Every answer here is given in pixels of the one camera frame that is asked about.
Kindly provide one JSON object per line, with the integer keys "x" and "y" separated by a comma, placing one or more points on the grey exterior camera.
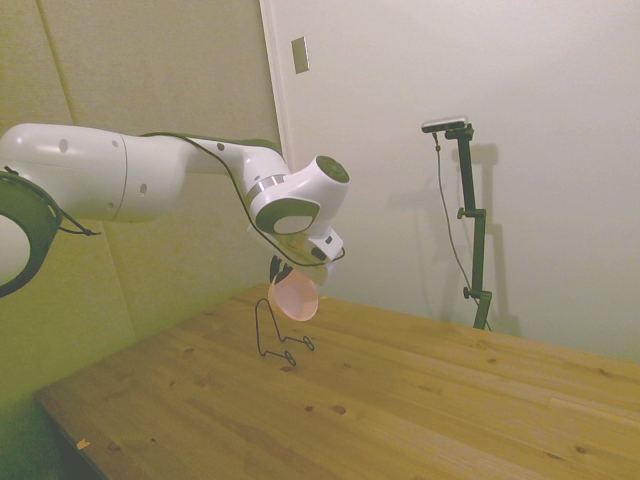
{"x": 445, "y": 123}

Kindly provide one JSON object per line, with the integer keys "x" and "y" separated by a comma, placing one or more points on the pink plastic bowl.
{"x": 296, "y": 297}

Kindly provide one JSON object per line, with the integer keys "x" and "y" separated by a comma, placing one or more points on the black camera stand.
{"x": 475, "y": 225}

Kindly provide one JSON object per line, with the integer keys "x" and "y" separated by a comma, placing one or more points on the grey wall switch plate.
{"x": 300, "y": 55}

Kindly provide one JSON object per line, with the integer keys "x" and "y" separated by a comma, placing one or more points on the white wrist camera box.
{"x": 327, "y": 244}

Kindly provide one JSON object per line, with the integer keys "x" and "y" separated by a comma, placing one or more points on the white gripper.
{"x": 295, "y": 250}

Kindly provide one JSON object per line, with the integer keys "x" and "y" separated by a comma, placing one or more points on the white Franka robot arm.
{"x": 100, "y": 175}

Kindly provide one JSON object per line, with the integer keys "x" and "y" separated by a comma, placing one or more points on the white vertical wall trim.
{"x": 277, "y": 75}

